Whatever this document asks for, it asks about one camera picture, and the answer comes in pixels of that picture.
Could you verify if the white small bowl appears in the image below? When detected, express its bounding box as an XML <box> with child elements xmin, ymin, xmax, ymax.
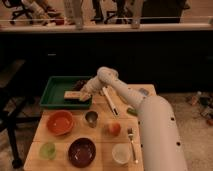
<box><xmin>112</xmin><ymin>143</ymin><xmax>130</xmax><ymax>165</ymax></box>

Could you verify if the orange bowl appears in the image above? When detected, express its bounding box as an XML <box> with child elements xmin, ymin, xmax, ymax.
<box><xmin>46</xmin><ymin>110</ymin><xmax>74</xmax><ymax>136</ymax></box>

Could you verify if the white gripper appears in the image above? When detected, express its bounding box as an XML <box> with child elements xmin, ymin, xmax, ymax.
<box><xmin>79</xmin><ymin>76</ymin><xmax>102</xmax><ymax>102</ymax></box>

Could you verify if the orange fruit toy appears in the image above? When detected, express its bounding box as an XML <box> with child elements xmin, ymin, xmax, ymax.
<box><xmin>108</xmin><ymin>122</ymin><xmax>121</xmax><ymax>136</ymax></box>

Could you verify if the dark chair left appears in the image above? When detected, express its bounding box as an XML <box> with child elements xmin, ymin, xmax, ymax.
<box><xmin>0</xmin><ymin>60</ymin><xmax>40</xmax><ymax>169</ymax></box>

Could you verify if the green plastic tray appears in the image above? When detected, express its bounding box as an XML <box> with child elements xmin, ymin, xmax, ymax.
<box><xmin>40</xmin><ymin>76</ymin><xmax>92</xmax><ymax>110</ymax></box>

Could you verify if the green small cup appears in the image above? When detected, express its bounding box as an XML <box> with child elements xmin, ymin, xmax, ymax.
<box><xmin>39</xmin><ymin>142</ymin><xmax>56</xmax><ymax>160</ymax></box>

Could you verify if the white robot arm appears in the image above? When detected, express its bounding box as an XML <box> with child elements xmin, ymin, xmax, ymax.
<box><xmin>80</xmin><ymin>67</ymin><xmax>188</xmax><ymax>171</ymax></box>

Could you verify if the blue sponge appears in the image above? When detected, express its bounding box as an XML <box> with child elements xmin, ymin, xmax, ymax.
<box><xmin>139</xmin><ymin>88</ymin><xmax>149</xmax><ymax>96</ymax></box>

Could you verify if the dark grape bunch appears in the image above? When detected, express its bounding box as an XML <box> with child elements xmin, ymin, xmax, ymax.
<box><xmin>73</xmin><ymin>80</ymin><xmax>87</xmax><ymax>91</ymax></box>

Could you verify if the green chili pepper toy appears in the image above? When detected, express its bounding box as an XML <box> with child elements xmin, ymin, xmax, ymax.
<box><xmin>126</xmin><ymin>108</ymin><xmax>138</xmax><ymax>116</ymax></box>

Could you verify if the brown whiteboard eraser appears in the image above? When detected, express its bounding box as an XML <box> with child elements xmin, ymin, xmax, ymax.
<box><xmin>64</xmin><ymin>91</ymin><xmax>81</xmax><ymax>100</ymax></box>

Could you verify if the black office chair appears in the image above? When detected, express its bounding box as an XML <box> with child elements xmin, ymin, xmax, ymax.
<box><xmin>2</xmin><ymin>0</ymin><xmax>33</xmax><ymax>25</ymax></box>

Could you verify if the dark purple bowl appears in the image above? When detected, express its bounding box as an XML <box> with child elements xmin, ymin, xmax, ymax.
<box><xmin>68</xmin><ymin>138</ymin><xmax>96</xmax><ymax>168</ymax></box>

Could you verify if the silver fork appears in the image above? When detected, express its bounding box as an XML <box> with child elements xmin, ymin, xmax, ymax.
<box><xmin>127</xmin><ymin>128</ymin><xmax>138</xmax><ymax>164</ymax></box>

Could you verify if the metal cup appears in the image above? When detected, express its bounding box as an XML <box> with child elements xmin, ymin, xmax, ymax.
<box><xmin>85</xmin><ymin>111</ymin><xmax>98</xmax><ymax>128</ymax></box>

